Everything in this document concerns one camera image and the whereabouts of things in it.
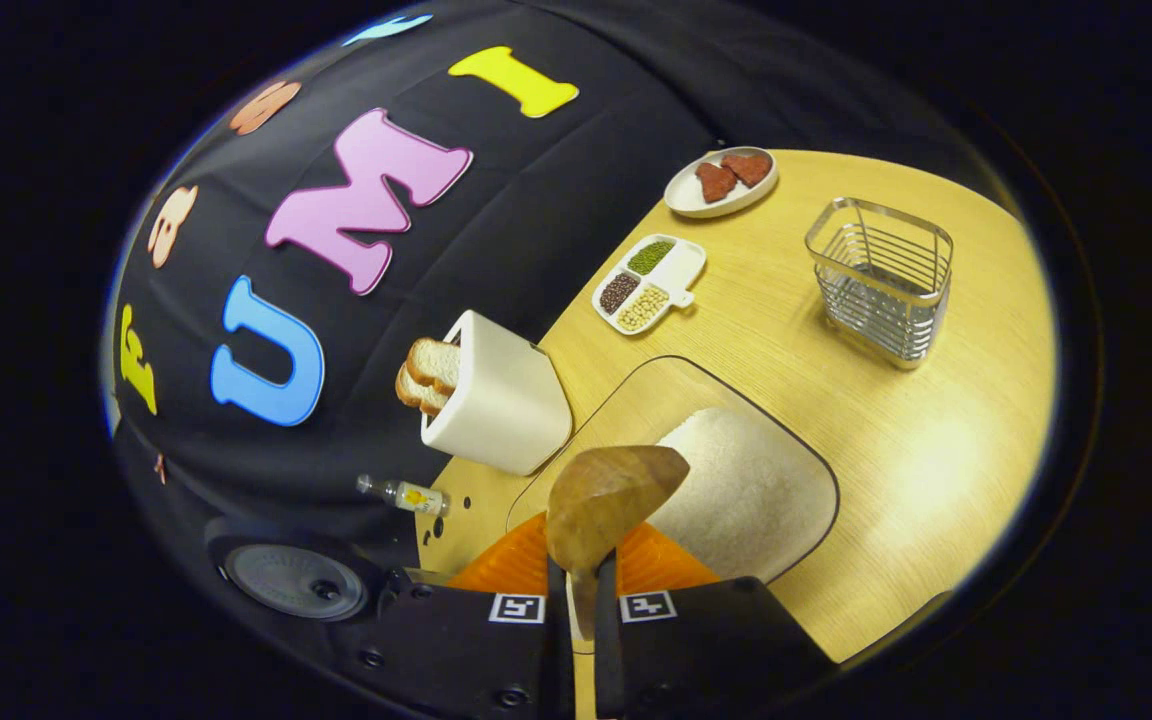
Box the dark grey rice cooker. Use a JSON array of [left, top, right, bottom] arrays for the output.
[[204, 513, 412, 641]]

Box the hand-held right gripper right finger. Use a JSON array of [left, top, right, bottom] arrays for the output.
[[591, 520, 837, 720]]

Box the heap of green beans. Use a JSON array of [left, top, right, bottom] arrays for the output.
[[629, 240, 676, 276]]

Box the heap of pale beans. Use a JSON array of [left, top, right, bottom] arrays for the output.
[[617, 285, 670, 332]]

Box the white round plate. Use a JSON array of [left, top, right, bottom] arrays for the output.
[[663, 146, 779, 219]]

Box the heap of white rice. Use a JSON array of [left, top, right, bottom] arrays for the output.
[[646, 406, 835, 581]]

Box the white divided dish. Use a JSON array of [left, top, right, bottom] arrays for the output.
[[591, 233, 708, 336]]

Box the white toaster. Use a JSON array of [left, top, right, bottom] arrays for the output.
[[420, 309, 574, 477]]

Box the small glass bottle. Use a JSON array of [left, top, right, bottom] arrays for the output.
[[356, 474, 451, 518]]

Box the heap of dark beans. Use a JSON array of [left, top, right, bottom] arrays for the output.
[[599, 272, 641, 314]]

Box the clear wire chopstick holder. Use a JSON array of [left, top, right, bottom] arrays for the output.
[[804, 196, 955, 371]]

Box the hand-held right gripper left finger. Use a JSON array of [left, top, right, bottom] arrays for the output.
[[356, 515, 577, 720]]

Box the wooden spoon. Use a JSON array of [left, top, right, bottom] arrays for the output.
[[546, 445, 691, 641]]

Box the red meat slice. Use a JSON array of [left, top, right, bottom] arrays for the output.
[[695, 162, 738, 204], [721, 152, 773, 188]]

